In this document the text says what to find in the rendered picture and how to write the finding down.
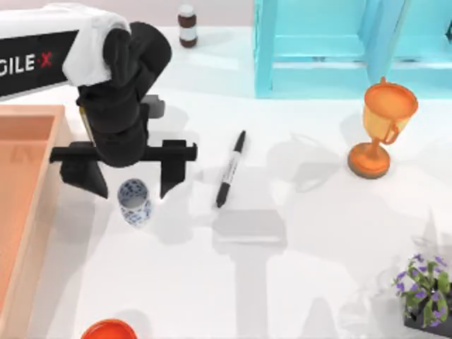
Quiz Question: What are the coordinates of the blue and white cup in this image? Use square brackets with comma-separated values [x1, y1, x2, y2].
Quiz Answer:
[117, 178, 154, 230]

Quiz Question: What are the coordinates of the orange red bowl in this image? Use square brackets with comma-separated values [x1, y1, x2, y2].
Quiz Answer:
[80, 318, 137, 339]

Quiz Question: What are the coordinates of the brown bottle with white label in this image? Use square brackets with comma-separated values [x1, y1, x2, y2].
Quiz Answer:
[177, 4, 199, 49]

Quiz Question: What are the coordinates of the light blue rack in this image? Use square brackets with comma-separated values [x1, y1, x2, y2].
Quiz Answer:
[253, 0, 452, 100]

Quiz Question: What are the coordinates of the potted plant with purple flowers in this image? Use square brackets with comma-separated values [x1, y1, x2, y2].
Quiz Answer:
[391, 252, 452, 330]

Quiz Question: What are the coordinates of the orange trophy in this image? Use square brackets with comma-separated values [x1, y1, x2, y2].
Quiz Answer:
[347, 76, 420, 181]

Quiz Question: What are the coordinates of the shallow salmon-coloured box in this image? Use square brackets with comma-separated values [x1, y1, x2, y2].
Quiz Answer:
[0, 104, 67, 339]

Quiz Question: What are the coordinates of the black marker pen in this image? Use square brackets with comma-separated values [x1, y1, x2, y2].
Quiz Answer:
[215, 129, 248, 210]

